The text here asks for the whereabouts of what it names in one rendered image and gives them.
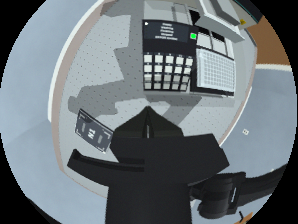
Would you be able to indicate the white multi-well plate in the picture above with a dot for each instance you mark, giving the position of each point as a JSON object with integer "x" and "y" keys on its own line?
{"x": 223, "y": 78}

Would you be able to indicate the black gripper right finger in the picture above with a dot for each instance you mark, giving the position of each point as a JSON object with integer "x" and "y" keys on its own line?
{"x": 160, "y": 127}

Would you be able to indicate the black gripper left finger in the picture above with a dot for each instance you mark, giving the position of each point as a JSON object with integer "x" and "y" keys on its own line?
{"x": 134, "y": 127}

